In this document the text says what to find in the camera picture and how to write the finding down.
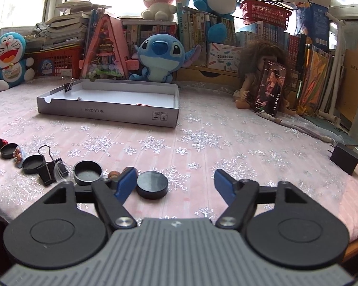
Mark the row of upright books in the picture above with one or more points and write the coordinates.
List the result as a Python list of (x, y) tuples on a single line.
[(194, 32)]

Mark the red plastic basket with sticker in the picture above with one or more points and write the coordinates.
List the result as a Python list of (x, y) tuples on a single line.
[(55, 62)]

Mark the clear capsule with beads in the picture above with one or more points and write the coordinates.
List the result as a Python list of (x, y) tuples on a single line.
[(19, 156)]

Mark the brown-haired doll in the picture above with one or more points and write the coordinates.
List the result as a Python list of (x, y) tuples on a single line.
[(261, 62)]

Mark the brown beads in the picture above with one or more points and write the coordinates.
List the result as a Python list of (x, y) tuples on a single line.
[(115, 174)]

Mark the brown cardboard sheet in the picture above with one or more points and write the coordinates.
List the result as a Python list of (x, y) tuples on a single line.
[(355, 80)]

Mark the blue carton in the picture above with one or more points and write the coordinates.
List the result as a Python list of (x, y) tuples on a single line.
[(314, 20)]

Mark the black binder clip on tray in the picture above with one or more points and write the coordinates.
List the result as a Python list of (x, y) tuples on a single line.
[(68, 85)]

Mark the stack of lying books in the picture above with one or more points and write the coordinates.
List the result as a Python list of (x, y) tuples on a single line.
[(67, 25)]

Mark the clear empty capsule half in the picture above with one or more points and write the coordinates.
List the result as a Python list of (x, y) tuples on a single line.
[(61, 169)]

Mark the blue alien plush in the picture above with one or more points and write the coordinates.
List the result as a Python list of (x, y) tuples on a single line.
[(161, 58)]

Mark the pink triangular miniature house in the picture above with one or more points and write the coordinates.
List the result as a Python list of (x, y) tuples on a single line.
[(106, 47)]

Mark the pink snowflake tablecloth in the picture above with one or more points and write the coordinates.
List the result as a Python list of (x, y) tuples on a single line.
[(197, 143)]

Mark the black round lid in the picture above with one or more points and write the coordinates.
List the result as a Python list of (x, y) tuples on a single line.
[(32, 164), (88, 173), (152, 185), (8, 151)]

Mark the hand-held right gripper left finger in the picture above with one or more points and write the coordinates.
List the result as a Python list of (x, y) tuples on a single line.
[(126, 184)]

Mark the white plastic pipes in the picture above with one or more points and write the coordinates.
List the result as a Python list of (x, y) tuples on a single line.
[(335, 65)]

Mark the white box with pencil print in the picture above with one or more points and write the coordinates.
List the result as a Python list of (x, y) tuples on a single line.
[(223, 54)]

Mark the grey cardboard box tray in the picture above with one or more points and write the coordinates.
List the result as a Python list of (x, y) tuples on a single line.
[(107, 111)]

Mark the row of thin picture books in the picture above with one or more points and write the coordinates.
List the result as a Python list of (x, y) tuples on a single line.
[(316, 74)]

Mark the blue white cat plush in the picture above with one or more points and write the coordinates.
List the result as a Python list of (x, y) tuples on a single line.
[(9, 61)]

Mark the black power adapter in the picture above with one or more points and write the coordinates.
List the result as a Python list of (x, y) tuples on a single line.
[(344, 158)]

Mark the blue round-eared plush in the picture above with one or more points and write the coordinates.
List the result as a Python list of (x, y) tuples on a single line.
[(216, 3)]

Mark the wooden drawer box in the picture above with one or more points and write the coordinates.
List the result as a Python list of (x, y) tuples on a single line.
[(208, 75)]

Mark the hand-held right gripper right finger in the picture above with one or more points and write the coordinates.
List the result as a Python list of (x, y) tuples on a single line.
[(224, 184)]

